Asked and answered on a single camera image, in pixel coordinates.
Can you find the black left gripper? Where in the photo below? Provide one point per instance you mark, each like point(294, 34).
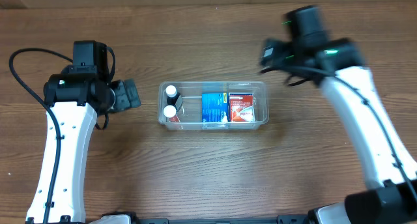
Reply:
point(129, 94)

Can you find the white Hansaplast plaster box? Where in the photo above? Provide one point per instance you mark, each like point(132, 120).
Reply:
point(254, 105)

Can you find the clear plastic container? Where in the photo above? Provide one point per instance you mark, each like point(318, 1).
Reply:
point(190, 114)

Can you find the black bottle white cap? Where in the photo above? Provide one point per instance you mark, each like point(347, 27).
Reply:
point(174, 97)

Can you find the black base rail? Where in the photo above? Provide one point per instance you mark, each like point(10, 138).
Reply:
point(131, 218)

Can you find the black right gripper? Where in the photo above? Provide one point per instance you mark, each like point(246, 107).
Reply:
point(268, 55)

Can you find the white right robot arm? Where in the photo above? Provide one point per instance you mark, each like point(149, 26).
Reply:
point(337, 68)

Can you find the red medicine box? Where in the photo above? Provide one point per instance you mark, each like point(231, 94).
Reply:
point(241, 107)

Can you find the orange bottle white cap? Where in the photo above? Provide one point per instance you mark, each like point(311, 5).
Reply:
point(170, 112)

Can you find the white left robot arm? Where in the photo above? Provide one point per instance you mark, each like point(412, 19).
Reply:
point(75, 102)

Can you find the blue medicine box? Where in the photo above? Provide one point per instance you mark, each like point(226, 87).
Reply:
point(215, 107)

